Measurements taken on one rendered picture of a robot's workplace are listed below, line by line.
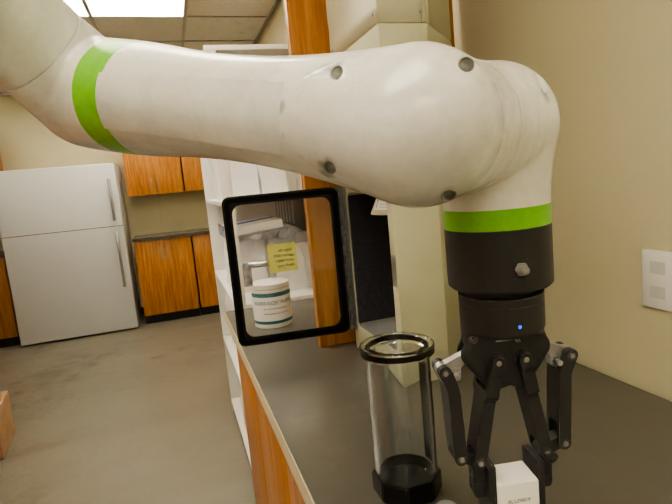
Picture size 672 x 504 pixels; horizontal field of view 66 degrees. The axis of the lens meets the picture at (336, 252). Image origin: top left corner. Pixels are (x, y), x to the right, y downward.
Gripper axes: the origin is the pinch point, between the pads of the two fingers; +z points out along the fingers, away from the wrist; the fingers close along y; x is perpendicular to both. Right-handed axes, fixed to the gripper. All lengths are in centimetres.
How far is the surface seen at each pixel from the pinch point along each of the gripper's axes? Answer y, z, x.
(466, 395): -14, 16, -54
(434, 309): -11, 0, -64
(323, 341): 12, 15, -97
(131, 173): 186, -55, -556
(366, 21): -3, -63, -69
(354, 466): 12.3, 15.6, -33.6
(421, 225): -10, -19, -64
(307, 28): 7, -70, -98
